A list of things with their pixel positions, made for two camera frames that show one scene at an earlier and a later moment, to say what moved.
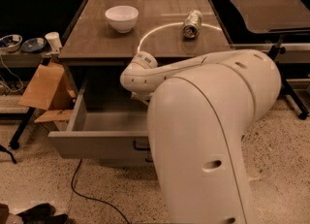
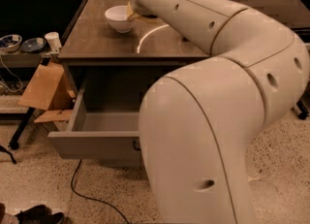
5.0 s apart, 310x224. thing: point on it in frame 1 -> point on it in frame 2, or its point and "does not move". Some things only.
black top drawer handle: x=139 y=148 does not move
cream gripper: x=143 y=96 -> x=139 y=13
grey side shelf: x=20 y=59 does not move
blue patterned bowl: x=11 y=43 does not move
